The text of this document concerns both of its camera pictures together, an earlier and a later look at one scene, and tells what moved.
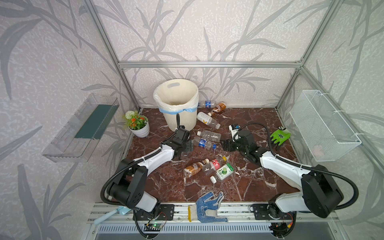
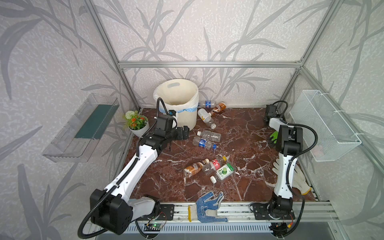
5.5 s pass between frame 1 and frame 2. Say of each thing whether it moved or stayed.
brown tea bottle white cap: stayed
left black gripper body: moved
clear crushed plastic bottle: stayed
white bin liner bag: stayed
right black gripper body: moved
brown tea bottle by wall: stayed
